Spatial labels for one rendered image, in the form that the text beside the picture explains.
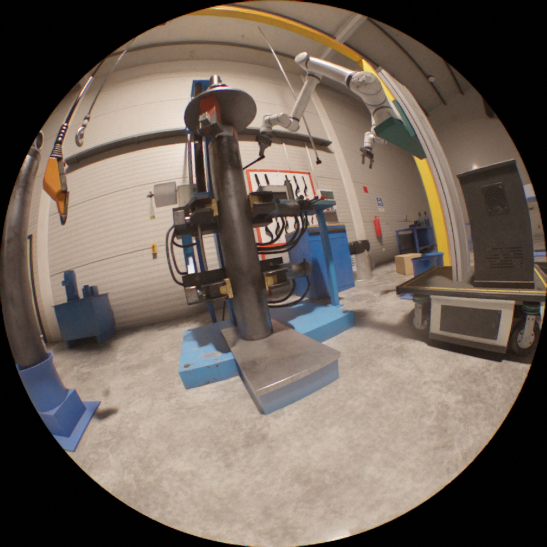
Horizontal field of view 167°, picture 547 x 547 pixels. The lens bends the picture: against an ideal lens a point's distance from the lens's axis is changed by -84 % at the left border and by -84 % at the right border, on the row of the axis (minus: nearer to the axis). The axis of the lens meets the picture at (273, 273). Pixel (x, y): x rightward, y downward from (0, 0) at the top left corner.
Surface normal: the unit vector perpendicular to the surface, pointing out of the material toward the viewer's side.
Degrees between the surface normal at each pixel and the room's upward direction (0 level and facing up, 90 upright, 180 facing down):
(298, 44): 173
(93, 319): 90
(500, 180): 90
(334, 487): 0
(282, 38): 173
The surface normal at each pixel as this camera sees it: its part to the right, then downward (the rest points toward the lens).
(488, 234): -0.92, 0.20
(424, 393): -0.19, -0.98
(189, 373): 0.40, -0.01
